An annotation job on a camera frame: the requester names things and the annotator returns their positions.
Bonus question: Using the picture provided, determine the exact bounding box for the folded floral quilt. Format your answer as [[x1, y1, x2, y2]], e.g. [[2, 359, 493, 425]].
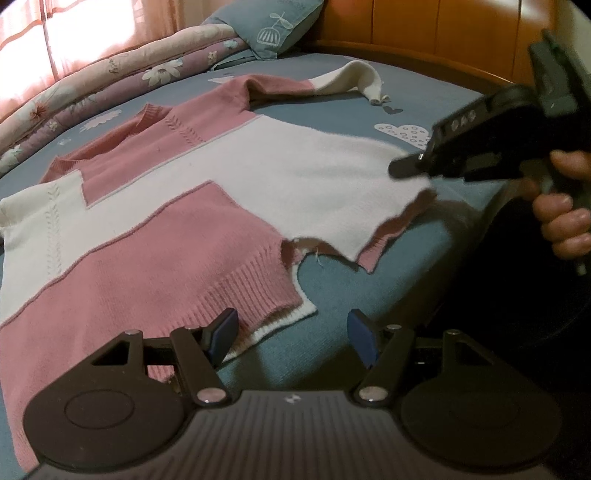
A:
[[1, 24, 247, 175]]

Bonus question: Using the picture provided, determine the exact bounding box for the teal pillow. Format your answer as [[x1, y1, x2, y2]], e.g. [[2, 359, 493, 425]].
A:
[[204, 0, 325, 60]]

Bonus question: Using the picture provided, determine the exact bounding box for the person's right hand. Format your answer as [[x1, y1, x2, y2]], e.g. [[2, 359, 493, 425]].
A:
[[518, 150, 590, 259]]

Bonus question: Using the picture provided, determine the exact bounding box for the wooden headboard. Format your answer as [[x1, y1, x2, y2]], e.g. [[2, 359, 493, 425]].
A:
[[315, 0, 557, 92]]

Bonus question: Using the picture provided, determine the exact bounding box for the teal floral bed sheet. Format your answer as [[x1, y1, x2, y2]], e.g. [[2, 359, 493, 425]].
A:
[[0, 51, 509, 480]]

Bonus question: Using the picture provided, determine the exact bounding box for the pink window curtain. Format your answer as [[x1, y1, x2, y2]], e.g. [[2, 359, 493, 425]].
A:
[[1, 0, 224, 118]]

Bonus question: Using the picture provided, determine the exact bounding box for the pink and white knit sweater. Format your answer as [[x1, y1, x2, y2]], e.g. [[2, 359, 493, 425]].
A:
[[1, 61, 435, 471]]

